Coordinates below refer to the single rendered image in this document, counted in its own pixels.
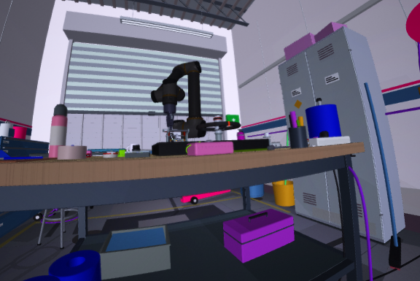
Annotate purple toolbox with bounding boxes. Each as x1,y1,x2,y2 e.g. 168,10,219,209
222,210,295,264

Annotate dark pen cup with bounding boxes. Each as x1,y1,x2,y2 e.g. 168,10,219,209
288,125,309,149

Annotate pink floor jack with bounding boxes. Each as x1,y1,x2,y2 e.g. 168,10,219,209
179,189,232,205

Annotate red round sign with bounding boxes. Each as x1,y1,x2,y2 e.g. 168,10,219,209
405,2,420,45

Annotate beige tape roll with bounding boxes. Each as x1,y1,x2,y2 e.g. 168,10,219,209
57,145,88,160

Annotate metal stool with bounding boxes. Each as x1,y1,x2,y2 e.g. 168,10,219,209
34,207,80,249

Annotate grey roller shutter door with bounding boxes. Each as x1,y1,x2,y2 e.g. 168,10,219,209
61,10,228,116

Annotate grey metal locker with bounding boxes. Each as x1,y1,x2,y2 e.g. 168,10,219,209
277,26,407,245

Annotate pink rectangular box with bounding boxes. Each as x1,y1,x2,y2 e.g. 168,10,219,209
187,141,235,156

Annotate purple box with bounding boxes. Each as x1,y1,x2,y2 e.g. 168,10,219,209
314,22,348,43

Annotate black steering wheel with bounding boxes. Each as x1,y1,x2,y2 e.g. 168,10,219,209
200,120,242,131

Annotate blue cylinder canister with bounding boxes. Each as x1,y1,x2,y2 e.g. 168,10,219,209
305,97,343,139

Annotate blue bucket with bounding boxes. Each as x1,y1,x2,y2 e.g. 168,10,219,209
249,184,265,199

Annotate blue spool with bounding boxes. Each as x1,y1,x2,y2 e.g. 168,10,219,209
24,250,101,281

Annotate dark blue tool chest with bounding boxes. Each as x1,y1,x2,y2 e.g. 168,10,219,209
0,135,50,160

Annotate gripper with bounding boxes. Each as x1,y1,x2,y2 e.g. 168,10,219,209
163,102,177,121

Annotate pink and grey flask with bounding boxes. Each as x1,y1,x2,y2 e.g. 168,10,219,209
49,104,69,158

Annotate white flat base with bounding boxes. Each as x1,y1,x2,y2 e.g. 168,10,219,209
308,135,351,147

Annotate yellow bucket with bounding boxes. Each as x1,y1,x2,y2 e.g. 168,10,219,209
271,180,295,207

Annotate black dash test buck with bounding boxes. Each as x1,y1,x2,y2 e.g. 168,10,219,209
151,139,271,156

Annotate grey open bin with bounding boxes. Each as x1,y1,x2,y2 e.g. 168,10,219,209
99,225,172,280

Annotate purple cable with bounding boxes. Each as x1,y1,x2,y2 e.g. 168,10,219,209
347,166,374,281

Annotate workbench frame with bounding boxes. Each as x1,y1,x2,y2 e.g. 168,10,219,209
0,142,366,281

